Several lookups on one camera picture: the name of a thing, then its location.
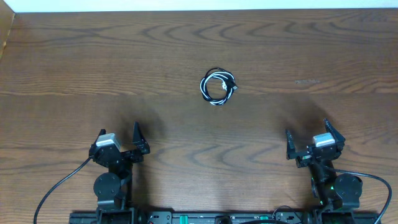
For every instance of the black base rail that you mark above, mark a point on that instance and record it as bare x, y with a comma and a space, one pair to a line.
188, 218

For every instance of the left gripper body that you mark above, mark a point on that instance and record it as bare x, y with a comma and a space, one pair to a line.
125, 154

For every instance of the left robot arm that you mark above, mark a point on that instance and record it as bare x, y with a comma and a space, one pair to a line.
113, 188

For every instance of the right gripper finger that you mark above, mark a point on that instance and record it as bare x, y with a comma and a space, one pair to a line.
291, 150
339, 138

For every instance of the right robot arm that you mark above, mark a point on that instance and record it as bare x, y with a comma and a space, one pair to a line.
338, 193

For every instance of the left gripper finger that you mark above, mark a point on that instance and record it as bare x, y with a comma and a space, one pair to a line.
101, 138
139, 140

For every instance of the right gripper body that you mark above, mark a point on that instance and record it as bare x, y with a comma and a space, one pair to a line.
304, 158

